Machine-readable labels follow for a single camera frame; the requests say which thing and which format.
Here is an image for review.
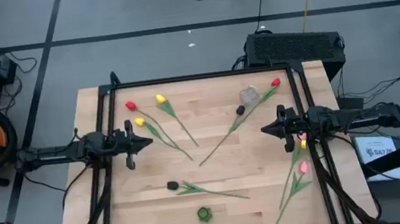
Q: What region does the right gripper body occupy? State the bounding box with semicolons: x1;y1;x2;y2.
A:
275;100;315;154

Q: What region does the black power adapter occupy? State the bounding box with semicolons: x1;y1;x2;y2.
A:
337;93;365;112

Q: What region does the red artificial tulip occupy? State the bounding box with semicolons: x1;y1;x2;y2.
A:
124;94;182;156
223;77;288;134

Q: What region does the black computer case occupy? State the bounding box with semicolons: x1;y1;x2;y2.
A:
241;21;350;91

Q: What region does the clear cut glass vase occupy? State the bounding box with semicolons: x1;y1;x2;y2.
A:
238;84;263;110

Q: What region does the black artificial tulip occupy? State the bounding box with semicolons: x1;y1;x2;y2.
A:
191;104;253;167
165;171;252;210

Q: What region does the black metal table frame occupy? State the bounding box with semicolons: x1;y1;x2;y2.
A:
68;44;352;224

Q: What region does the pink and yellow artificial tulip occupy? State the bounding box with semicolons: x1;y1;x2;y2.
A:
269;132;317;211

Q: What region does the white printed box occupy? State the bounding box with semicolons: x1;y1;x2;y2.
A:
351;131;400;186

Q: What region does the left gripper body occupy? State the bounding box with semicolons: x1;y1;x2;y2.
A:
109;118;140;173

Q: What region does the green glass vase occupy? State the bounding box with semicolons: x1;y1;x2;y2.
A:
196;205;215;224

